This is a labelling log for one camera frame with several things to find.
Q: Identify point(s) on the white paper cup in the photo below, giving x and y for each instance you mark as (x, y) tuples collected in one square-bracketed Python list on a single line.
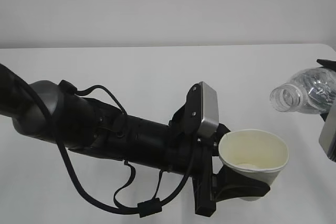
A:
[(254, 153)]

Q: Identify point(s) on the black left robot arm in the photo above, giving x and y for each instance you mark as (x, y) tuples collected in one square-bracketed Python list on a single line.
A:
[(63, 115)]

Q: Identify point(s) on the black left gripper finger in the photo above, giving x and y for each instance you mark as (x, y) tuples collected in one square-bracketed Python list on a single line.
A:
[(229, 184)]

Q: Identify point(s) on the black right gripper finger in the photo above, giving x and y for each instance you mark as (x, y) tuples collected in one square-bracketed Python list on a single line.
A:
[(330, 64)]

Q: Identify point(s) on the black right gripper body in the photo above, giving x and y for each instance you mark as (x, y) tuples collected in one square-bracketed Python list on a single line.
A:
[(324, 116)]

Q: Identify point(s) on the clear green-label water bottle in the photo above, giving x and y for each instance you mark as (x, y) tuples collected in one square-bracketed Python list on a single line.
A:
[(310, 91)]

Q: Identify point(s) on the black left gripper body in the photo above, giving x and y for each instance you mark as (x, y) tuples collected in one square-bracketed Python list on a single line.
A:
[(199, 167)]

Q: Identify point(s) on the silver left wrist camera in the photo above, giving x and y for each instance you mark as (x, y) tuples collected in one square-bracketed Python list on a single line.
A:
[(201, 114)]

